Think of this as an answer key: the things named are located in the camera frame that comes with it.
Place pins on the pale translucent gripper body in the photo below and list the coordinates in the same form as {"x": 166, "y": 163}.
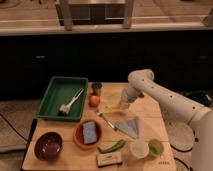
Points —
{"x": 124, "y": 103}

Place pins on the yellow banana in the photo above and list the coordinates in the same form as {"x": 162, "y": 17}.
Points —
{"x": 114, "y": 107}

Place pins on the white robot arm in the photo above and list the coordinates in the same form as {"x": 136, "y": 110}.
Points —
{"x": 196, "y": 115}

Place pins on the purple bowl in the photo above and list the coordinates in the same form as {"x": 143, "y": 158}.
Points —
{"x": 48, "y": 146}

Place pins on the grey blue folded cloth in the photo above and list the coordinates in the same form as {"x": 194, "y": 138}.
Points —
{"x": 128, "y": 127}

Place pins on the metal fork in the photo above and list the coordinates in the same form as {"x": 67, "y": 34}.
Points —
{"x": 100, "y": 114}

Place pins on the orange peach fruit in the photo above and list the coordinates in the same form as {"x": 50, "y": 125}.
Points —
{"x": 94, "y": 101}

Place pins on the dark metal cup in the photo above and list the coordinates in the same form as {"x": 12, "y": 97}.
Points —
{"x": 96, "y": 87}

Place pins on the wooden cutting board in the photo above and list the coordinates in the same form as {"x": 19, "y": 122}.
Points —
{"x": 72, "y": 158}

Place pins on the green pepper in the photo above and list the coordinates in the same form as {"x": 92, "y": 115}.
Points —
{"x": 118, "y": 145}

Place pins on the blue sponge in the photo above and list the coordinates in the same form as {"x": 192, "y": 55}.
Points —
{"x": 89, "y": 132}

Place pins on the white round cup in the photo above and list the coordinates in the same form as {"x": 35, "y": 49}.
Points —
{"x": 139, "y": 148}

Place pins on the green lime cup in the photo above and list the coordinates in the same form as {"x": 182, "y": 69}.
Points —
{"x": 156, "y": 148}

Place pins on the orange plate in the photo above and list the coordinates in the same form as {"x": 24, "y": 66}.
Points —
{"x": 78, "y": 135}

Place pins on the beige rectangular block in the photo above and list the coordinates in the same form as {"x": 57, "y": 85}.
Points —
{"x": 109, "y": 159}

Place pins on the white dish brush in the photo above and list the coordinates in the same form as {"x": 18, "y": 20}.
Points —
{"x": 65, "y": 108}

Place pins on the green plastic tray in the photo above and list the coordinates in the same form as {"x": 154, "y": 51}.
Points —
{"x": 60, "y": 91}

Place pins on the black handle at board edge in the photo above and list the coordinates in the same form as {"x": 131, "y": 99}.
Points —
{"x": 31, "y": 133}

